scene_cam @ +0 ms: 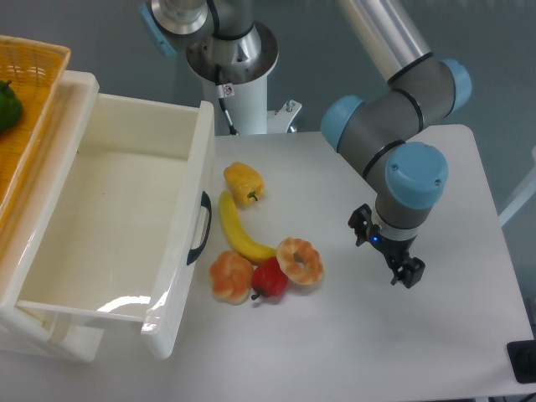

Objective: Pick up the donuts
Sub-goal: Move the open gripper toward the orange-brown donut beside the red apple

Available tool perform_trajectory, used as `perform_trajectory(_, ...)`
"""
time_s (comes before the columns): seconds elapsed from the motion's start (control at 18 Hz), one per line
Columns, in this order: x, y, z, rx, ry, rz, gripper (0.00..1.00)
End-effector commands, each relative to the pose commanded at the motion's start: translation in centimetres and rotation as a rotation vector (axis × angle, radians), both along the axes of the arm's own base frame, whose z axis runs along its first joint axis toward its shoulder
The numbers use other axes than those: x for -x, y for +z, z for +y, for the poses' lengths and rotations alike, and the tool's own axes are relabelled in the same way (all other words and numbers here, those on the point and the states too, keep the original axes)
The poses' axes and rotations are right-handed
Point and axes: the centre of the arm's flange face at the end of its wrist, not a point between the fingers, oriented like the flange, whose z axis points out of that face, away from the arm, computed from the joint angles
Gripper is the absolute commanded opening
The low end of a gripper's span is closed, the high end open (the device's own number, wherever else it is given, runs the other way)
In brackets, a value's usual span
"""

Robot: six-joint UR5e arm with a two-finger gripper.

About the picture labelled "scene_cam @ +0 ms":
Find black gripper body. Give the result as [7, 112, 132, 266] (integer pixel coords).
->
[367, 224, 418, 271]

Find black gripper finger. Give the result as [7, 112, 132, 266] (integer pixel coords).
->
[391, 257, 425, 289]
[348, 204, 373, 246]

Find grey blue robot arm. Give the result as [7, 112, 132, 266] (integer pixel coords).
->
[139, 1, 472, 287]

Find yellow banana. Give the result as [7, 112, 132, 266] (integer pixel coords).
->
[219, 190, 276, 265]

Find red bell pepper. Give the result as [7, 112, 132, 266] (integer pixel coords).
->
[251, 256, 288, 301]

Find yellow bell pepper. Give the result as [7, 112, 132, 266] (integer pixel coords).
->
[224, 162, 265, 206]

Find black device at edge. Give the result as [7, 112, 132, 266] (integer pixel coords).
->
[507, 339, 535, 384]

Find braided bread roll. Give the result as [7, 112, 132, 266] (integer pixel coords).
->
[209, 250, 254, 305]

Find white open drawer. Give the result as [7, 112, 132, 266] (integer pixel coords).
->
[17, 94, 214, 358]

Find white drawer cabinet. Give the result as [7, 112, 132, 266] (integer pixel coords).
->
[1, 71, 102, 362]

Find orange woven basket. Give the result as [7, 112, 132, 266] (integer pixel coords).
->
[1, 35, 71, 225]

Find green bell pepper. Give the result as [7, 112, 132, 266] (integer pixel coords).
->
[0, 80, 23, 131]

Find ring donut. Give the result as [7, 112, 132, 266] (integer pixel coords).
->
[276, 238, 324, 286]

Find black drawer handle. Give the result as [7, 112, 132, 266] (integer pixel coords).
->
[187, 191, 213, 265]

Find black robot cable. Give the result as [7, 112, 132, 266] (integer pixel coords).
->
[213, 64, 240, 136]

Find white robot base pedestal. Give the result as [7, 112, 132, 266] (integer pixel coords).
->
[186, 22, 302, 136]

